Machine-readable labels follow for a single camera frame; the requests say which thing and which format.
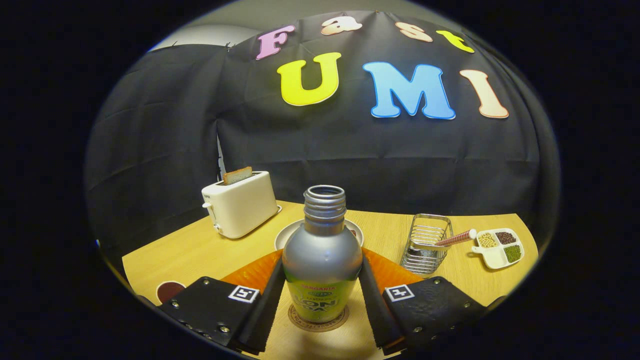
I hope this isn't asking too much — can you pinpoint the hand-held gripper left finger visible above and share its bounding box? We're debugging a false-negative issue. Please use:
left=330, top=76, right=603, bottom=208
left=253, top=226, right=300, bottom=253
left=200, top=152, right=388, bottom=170
left=157, top=248, right=286, bottom=355

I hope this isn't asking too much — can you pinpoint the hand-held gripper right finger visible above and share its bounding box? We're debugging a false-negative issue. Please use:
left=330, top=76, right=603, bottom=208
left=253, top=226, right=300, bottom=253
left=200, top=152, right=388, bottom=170
left=357, top=246, right=488, bottom=356

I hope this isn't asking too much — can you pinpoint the round brown cork coaster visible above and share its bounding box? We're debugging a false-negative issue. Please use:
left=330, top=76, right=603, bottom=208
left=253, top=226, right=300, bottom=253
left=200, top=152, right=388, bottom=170
left=287, top=302, right=350, bottom=333

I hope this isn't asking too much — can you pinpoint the silver bottle with green label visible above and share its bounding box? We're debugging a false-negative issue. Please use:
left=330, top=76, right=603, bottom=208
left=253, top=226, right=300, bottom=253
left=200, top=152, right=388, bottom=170
left=282, top=185, right=363, bottom=323

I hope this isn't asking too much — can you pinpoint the cream cup with red inside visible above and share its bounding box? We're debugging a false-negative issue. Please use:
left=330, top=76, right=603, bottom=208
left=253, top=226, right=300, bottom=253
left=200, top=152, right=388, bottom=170
left=156, top=281, right=187, bottom=305

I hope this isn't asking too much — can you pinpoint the white oval plate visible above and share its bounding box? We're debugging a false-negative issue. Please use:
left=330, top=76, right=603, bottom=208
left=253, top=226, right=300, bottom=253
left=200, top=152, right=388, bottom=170
left=274, top=218, right=365, bottom=251

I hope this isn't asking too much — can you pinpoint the wooden table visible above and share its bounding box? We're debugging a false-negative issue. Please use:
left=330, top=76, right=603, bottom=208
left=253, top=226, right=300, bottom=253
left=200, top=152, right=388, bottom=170
left=121, top=200, right=539, bottom=360

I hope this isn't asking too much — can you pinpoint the cream toaster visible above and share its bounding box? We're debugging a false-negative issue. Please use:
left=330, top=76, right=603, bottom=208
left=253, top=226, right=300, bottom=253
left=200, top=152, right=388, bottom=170
left=201, top=171, right=282, bottom=239

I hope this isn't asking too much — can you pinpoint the pink striped stick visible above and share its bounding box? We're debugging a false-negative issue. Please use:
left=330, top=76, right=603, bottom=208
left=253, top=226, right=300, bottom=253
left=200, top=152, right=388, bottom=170
left=434, top=228, right=478, bottom=248

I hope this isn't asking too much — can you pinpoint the white divided dish of grains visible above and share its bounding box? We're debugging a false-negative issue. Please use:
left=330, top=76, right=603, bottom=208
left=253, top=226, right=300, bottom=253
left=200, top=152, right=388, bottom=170
left=471, top=228, right=525, bottom=270

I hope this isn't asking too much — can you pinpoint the brown toast slice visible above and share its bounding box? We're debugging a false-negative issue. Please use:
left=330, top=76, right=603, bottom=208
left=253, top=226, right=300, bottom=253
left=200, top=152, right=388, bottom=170
left=222, top=166, right=253, bottom=185

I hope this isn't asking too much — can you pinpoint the metal wire basket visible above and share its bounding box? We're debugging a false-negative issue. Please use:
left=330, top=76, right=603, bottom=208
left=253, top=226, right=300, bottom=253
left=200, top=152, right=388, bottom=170
left=399, top=213, right=454, bottom=277

